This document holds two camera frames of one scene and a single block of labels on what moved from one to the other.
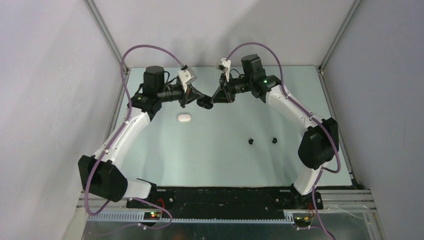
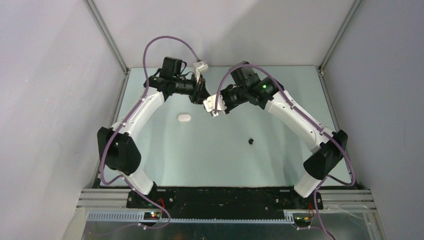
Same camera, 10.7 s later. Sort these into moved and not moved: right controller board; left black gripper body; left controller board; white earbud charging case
Moved: left black gripper body
Not moved: right controller board; left controller board; white earbud charging case
